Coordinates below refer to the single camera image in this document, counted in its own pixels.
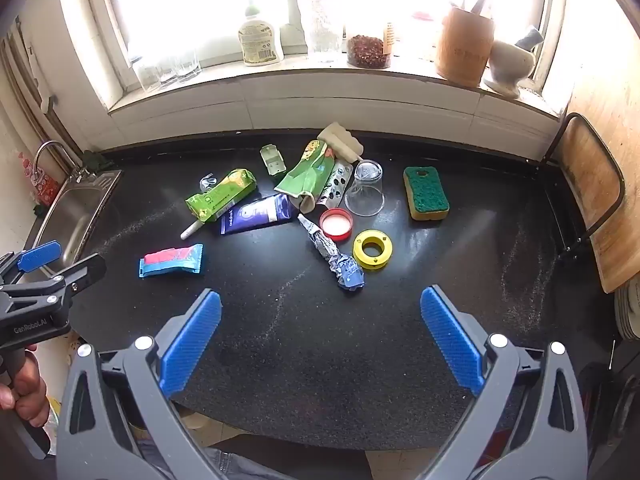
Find small green carton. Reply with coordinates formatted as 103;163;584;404
260;145;286;177

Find pill blister pack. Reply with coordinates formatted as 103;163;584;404
318;159;355;207

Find dish soap bottle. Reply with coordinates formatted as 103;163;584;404
237;0;285;67

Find wooden utensil holder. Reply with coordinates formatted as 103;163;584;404
434;5;496;88

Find grey pestle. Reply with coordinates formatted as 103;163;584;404
515;26;544;51

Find green printed snack bag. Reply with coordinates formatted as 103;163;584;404
274;139;335;203

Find red printed wall packet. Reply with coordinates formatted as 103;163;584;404
29;159;62;207

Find clear plastic cup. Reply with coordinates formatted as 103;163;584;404
344;159;386;217

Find wooden chair black frame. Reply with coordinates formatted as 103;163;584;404
542;112;640;295

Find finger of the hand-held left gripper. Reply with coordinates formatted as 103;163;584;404
47;253;107;293
0;241;62;286

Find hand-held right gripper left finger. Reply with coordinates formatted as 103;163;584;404
56;289;226;480

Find white stone mortar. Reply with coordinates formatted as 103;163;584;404
483;40;537;99

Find steel faucet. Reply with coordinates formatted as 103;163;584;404
34;141;85;181

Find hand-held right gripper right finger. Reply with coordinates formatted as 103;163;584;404
419;286;588;480

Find red jar lid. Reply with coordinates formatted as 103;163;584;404
319;208;354;240

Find yellow tape spool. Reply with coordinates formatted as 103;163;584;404
352;229;394;271

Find crumpled silver blue wrapper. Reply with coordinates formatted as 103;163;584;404
298;214;365;291

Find clear glass vase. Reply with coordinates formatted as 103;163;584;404
297;0;346;64

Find green juice carton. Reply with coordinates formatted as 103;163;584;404
185;168;258;224

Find clear drinking glass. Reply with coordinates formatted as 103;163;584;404
157;53;182;87
132;56;162;93
175;50;203;84

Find blue cream tube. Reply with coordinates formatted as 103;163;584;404
220;193;292;236

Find beige foam sponge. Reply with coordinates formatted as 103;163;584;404
317;123;366;165

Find blue pink snack wrapper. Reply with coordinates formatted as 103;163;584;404
138;243;205;279

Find person's left hand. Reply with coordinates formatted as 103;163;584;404
0;349;51;427

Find spice jar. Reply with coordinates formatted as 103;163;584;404
346;16;396;70

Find green yellow sponge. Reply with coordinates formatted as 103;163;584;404
403;166;450;222

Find wall pipes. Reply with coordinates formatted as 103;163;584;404
0;20;86;171

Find steel sink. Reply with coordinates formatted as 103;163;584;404
36;170;123;281

